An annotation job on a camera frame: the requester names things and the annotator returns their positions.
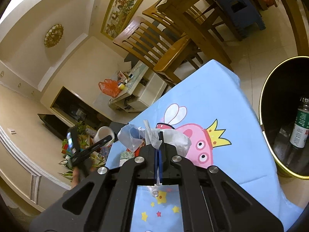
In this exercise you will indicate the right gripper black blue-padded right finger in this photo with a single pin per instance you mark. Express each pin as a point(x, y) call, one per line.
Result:
point(210, 199)

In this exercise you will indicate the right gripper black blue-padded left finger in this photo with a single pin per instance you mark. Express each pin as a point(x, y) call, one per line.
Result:
point(103, 201)

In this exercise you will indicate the clear plastic bag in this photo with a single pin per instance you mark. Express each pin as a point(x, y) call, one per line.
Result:
point(154, 135)

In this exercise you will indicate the clear plastic water bottle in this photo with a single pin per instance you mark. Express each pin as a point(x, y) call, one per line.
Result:
point(291, 143)

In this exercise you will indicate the black gold-rimmed trash bin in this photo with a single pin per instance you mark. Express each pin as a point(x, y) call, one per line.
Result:
point(280, 98)

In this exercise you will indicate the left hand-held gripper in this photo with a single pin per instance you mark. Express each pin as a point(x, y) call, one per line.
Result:
point(81, 151)

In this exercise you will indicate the black tv stand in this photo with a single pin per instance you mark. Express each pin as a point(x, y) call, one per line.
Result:
point(68, 110)

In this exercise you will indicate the orange plastic bag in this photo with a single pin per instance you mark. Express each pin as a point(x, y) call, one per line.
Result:
point(109, 87)

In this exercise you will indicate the yellow cup on table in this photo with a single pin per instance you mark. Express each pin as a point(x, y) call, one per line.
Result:
point(121, 86)

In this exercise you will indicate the white coffee table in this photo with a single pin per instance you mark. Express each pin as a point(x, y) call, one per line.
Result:
point(144, 88)

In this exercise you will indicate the wooden chair near left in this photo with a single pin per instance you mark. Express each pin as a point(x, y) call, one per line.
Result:
point(157, 50)

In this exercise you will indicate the gold ceiling lamp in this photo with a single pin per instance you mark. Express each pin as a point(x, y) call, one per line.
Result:
point(53, 36)

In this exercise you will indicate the wooden chair behind table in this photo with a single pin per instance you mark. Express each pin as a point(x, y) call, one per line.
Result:
point(183, 24)

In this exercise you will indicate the blue plastic stool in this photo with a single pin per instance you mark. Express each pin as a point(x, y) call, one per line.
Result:
point(242, 13)

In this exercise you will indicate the landscape painting gold frame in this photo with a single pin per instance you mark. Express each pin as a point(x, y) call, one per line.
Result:
point(118, 15)

